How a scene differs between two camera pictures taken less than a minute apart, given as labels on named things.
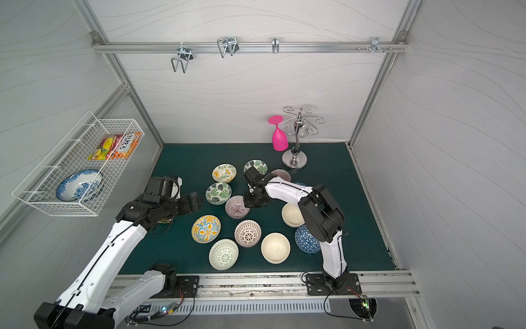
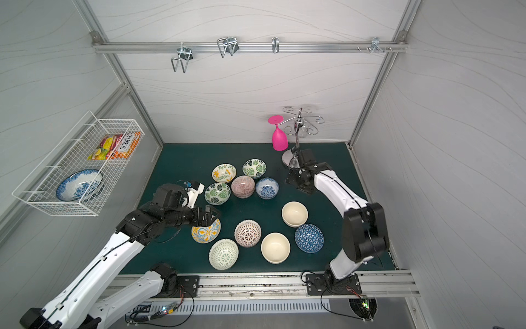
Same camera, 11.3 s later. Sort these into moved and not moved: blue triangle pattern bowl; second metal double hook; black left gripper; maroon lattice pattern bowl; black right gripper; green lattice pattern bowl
Moved: black left gripper; black right gripper
Not moved: second metal double hook; maroon lattice pattern bowl; green lattice pattern bowl; blue triangle pattern bowl
